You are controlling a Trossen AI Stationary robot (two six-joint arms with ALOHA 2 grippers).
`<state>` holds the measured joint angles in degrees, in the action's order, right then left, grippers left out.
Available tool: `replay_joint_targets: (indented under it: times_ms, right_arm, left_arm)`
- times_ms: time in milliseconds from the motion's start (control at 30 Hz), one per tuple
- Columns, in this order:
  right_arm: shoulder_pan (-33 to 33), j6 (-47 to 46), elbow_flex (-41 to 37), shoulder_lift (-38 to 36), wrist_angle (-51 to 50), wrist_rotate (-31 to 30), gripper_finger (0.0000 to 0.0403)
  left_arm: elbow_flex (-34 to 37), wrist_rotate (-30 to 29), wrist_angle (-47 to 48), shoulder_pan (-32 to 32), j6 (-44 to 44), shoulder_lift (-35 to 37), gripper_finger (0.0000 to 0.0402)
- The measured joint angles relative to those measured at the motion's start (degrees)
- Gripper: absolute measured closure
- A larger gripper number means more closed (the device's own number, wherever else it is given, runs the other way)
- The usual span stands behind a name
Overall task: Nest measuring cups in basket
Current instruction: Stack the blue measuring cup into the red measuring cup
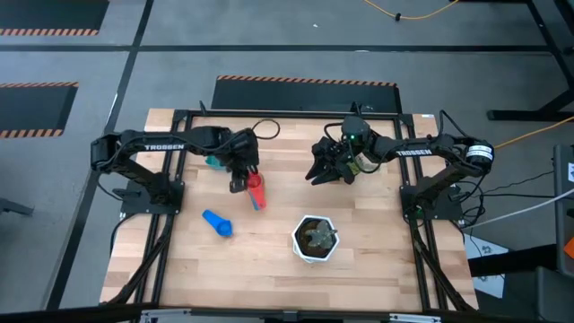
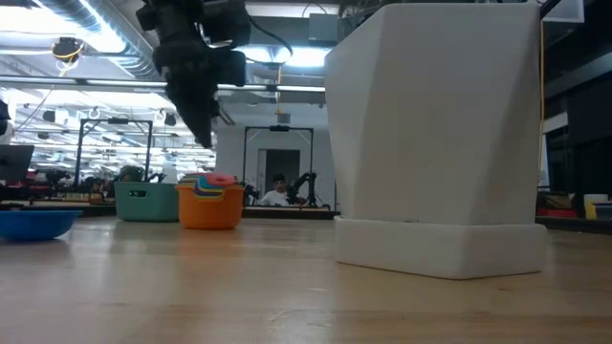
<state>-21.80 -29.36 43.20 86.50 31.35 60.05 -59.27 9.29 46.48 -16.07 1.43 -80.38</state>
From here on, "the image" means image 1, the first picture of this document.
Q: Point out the medium blue measuring cup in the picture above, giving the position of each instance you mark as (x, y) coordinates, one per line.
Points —
(222, 228)

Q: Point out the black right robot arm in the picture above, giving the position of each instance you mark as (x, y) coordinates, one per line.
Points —
(412, 152)

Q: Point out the white paper sheet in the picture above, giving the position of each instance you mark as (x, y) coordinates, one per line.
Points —
(482, 251)

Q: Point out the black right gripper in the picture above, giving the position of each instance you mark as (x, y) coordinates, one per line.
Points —
(343, 159)

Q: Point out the black aluminium table frame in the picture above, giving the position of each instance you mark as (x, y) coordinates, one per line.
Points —
(291, 113)

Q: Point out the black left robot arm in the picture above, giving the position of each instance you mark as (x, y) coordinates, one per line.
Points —
(161, 146)

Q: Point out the white hexagonal planter pot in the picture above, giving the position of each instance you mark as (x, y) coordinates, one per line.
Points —
(297, 233)

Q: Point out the grey equipment cabinet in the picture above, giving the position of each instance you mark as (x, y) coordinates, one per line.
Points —
(564, 202)

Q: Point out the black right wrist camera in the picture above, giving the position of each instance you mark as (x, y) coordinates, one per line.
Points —
(355, 130)

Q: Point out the teal plastic basket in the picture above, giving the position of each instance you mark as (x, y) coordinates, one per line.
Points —
(214, 162)

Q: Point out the black neighbouring table leg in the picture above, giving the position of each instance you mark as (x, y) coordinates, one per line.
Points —
(549, 45)

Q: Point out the green succulent plant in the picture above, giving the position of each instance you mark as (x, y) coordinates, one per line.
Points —
(319, 235)

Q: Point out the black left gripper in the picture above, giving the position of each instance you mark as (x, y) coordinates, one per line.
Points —
(242, 152)

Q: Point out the black hazard-striped floor mat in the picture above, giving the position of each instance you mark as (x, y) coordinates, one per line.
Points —
(36, 107)
(305, 96)
(49, 13)

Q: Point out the white planter saucer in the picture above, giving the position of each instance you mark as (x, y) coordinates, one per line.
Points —
(299, 257)

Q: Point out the red measuring cup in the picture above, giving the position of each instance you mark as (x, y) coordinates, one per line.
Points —
(258, 195)

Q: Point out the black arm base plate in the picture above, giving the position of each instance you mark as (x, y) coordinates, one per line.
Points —
(441, 211)
(134, 204)

